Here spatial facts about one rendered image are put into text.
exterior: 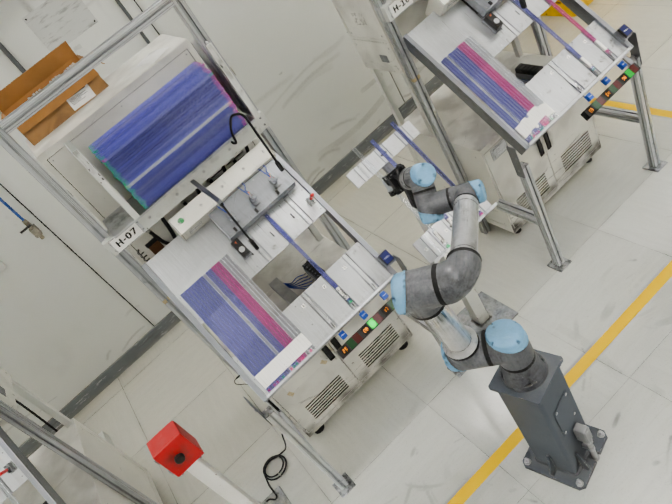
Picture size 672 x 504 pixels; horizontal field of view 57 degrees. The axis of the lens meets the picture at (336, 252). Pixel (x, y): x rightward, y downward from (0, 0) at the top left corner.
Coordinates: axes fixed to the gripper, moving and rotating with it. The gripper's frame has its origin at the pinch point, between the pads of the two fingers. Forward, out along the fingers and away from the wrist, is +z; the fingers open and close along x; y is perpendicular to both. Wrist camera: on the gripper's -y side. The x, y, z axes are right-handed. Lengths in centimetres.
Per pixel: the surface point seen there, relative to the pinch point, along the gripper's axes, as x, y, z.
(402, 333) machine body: 21, -66, 67
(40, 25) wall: 48, 167, 130
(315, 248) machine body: 25, -7, 72
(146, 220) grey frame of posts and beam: 74, 50, 25
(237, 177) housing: 37, 41, 29
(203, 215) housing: 57, 38, 27
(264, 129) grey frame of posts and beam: 16, 48, 27
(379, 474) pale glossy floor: 74, -94, 39
